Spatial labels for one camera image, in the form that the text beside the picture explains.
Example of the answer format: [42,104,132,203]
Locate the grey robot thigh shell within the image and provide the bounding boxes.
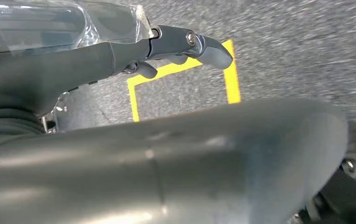
[0,98,350,224]

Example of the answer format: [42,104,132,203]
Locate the yellow floor tape square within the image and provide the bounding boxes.
[127,39,242,123]

